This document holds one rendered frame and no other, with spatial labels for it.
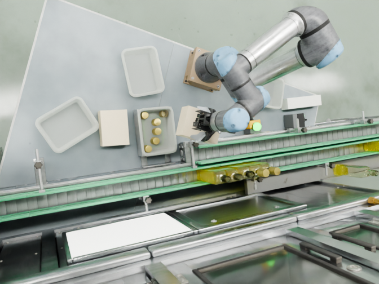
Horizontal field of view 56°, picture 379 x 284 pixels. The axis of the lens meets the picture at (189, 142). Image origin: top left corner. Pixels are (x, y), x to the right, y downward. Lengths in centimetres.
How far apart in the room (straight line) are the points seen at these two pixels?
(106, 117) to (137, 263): 74
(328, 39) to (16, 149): 132
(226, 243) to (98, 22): 115
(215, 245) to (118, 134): 72
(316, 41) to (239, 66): 35
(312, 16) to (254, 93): 37
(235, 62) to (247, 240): 58
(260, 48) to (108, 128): 77
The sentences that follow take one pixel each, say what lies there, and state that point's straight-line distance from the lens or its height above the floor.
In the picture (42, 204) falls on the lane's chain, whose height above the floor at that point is 88.
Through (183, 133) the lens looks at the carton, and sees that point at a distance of 139.
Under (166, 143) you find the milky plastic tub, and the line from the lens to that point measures 174.
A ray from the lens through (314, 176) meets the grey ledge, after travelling 208.
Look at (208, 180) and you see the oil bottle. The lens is 157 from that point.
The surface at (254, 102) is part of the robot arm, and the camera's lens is 118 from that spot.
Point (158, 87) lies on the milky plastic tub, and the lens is 174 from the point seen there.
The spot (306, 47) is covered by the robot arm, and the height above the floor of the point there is 138.
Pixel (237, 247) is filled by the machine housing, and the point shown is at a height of 143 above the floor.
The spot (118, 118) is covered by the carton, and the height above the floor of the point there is 83.
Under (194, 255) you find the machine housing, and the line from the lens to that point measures 114.
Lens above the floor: 242
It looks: 68 degrees down
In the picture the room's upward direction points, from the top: 91 degrees clockwise
